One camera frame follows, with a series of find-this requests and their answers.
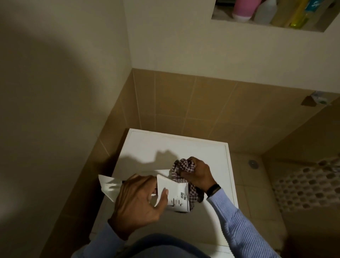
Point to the beige bottle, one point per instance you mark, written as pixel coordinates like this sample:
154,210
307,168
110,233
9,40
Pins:
284,12

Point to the person's left forearm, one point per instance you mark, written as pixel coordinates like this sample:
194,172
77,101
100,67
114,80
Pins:
103,243

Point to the white detergent drawer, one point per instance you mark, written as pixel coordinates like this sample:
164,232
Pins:
175,195

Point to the person's left thumb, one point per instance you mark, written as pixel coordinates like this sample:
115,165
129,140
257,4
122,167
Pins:
163,199

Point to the person's blue trousers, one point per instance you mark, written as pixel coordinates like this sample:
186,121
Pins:
164,247

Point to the translucent white bottle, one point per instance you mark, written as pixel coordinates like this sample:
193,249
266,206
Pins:
265,12

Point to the round floor drain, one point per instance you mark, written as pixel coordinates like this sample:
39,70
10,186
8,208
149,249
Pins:
253,163

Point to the person's right forearm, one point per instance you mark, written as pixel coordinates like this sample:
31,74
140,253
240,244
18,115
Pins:
239,228

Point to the white perforated laundry basket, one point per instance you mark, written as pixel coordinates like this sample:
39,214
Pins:
305,183

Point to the person's left hand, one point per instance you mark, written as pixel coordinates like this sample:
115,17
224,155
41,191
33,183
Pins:
135,202

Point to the yellow bottle with blue label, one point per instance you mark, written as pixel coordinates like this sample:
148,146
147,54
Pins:
302,14

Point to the person's right fingers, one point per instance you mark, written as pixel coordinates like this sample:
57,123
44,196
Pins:
189,174

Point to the black wristband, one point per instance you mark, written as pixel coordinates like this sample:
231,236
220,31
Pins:
213,190

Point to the person's right hand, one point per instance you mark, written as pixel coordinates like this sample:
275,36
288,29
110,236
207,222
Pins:
200,176

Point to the pink bottle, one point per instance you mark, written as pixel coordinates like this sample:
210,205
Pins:
244,9

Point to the white washing machine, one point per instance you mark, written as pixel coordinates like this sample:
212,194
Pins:
170,145

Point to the checkered cloth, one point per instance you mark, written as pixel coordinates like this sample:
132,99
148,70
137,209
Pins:
178,166

